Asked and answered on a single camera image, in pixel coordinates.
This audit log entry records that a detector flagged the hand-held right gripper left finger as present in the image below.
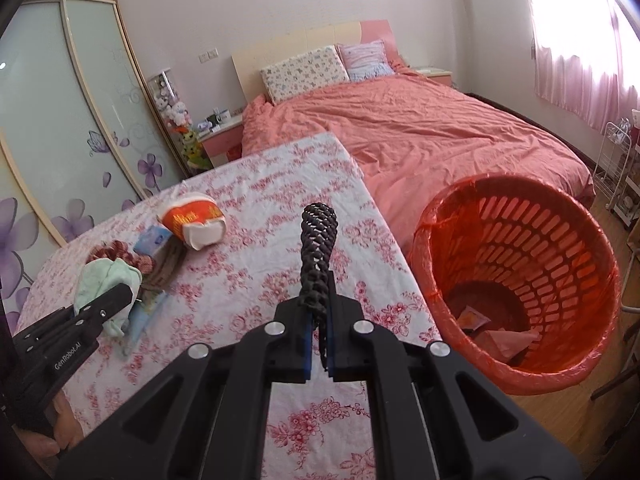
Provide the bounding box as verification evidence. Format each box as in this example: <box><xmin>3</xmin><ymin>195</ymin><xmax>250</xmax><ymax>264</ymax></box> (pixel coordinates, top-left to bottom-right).
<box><xmin>55</xmin><ymin>301</ymin><xmax>314</xmax><ymax>480</ymax></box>

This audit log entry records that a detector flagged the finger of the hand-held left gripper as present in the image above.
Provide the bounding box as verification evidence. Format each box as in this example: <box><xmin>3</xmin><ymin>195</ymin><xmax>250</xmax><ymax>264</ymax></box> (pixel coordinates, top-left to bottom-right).
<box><xmin>74</xmin><ymin>282</ymin><xmax>142</xmax><ymax>334</ymax></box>

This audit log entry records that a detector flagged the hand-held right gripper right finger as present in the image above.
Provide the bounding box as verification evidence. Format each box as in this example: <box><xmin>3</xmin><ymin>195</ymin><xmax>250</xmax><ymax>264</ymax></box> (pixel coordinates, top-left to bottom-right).
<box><xmin>327</xmin><ymin>295</ymin><xmax>584</xmax><ymax>480</ymax></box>

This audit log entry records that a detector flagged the light green cloth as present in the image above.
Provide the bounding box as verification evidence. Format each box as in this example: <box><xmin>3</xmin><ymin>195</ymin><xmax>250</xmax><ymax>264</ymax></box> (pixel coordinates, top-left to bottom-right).
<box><xmin>74</xmin><ymin>258</ymin><xmax>144</xmax><ymax>339</ymax></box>

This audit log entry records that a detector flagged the black woven mesh sleeve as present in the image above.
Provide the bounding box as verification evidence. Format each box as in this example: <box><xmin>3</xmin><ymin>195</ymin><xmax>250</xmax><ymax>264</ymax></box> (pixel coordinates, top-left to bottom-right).
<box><xmin>300</xmin><ymin>203</ymin><xmax>339</xmax><ymax>374</ymax></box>

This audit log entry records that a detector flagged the red and white paper cup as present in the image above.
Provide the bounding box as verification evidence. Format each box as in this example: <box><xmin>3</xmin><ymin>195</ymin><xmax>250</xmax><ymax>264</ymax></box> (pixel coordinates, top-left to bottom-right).
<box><xmin>157</xmin><ymin>192</ymin><xmax>226</xmax><ymax>251</ymax></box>

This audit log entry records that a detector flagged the red plastic slotted basket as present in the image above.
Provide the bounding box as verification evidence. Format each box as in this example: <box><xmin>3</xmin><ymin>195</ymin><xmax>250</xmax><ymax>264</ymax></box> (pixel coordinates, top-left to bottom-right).
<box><xmin>408</xmin><ymin>173</ymin><xmax>623</xmax><ymax>396</ymax></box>

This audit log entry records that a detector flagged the person's left hand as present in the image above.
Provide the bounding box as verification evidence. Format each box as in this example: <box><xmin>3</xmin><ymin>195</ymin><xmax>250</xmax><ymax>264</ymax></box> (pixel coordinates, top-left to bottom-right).
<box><xmin>15</xmin><ymin>392</ymin><xmax>83</xmax><ymax>478</ymax></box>

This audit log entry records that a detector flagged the light blue flat packet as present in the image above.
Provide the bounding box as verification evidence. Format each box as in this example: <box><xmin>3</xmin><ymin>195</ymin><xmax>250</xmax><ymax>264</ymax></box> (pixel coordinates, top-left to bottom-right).
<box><xmin>124</xmin><ymin>289</ymin><xmax>169</xmax><ymax>342</ymax></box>

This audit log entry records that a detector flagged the red patterned cloth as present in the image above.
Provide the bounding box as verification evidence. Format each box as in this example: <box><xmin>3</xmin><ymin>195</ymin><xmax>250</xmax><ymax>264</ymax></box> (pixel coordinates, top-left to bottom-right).
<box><xmin>85</xmin><ymin>240</ymin><xmax>154</xmax><ymax>274</ymax></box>

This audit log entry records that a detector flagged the brown striped cloth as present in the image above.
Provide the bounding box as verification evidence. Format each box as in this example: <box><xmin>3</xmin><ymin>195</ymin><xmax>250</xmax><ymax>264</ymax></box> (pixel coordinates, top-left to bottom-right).
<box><xmin>144</xmin><ymin>239</ymin><xmax>189</xmax><ymax>292</ymax></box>

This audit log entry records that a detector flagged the blue tissue packet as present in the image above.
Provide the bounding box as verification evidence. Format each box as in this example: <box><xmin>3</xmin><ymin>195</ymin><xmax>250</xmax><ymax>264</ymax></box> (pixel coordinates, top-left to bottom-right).
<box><xmin>133</xmin><ymin>225</ymin><xmax>174</xmax><ymax>257</ymax></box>

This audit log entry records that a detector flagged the small red white wrapper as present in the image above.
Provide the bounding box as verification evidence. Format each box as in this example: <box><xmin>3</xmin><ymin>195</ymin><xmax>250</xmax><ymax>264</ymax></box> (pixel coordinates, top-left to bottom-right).
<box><xmin>459</xmin><ymin>307</ymin><xmax>489</xmax><ymax>332</ymax></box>

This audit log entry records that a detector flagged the yellow green plush toy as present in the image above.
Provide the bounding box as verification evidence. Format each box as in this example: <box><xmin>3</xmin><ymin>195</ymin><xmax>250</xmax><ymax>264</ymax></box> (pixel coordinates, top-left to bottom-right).
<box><xmin>179</xmin><ymin>127</ymin><xmax>212</xmax><ymax>171</ymax></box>

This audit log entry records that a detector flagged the pink crumpled paper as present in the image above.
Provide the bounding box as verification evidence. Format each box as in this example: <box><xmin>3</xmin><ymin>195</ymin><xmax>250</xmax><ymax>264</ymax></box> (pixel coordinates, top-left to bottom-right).
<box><xmin>491</xmin><ymin>329</ymin><xmax>542</xmax><ymax>362</ymax></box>

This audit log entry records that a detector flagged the pink white nightstand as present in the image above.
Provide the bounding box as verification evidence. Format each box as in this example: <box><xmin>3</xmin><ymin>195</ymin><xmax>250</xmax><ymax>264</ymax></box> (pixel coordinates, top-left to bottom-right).
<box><xmin>197</xmin><ymin>115</ymin><xmax>246</xmax><ymax>169</ymax></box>
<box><xmin>412</xmin><ymin>66</ymin><xmax>454</xmax><ymax>89</ymax></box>

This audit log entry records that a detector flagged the flower print glass wardrobe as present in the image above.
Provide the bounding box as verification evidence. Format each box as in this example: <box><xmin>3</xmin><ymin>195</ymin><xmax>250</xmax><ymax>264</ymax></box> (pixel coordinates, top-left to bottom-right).
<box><xmin>0</xmin><ymin>0</ymin><xmax>189</xmax><ymax>323</ymax></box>

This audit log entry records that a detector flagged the clear plush toy display case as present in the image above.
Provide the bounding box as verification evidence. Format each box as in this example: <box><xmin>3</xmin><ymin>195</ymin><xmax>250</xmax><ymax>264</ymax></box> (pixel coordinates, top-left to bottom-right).
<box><xmin>147</xmin><ymin>67</ymin><xmax>212</xmax><ymax>172</ymax></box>

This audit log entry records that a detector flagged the floral print pillow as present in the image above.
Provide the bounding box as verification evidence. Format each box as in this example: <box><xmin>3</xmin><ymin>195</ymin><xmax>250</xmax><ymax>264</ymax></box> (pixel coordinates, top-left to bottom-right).
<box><xmin>259</xmin><ymin>45</ymin><xmax>351</xmax><ymax>106</ymax></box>

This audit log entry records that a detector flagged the pink striped pillow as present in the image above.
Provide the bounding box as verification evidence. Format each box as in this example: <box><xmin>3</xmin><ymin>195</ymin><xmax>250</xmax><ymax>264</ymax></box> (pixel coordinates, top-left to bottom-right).
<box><xmin>337</xmin><ymin>39</ymin><xmax>399</xmax><ymax>84</ymax></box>

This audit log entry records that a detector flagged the pink curtain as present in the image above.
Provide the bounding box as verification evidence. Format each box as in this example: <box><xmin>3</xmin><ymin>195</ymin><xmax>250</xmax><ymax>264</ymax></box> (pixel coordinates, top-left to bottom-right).
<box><xmin>520</xmin><ymin>0</ymin><xmax>640</xmax><ymax>134</ymax></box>

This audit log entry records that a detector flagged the white wire rack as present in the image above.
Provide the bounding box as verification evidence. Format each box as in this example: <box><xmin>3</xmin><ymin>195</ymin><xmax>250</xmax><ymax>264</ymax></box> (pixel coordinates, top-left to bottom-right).
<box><xmin>592</xmin><ymin>120</ymin><xmax>640</xmax><ymax>232</ymax></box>

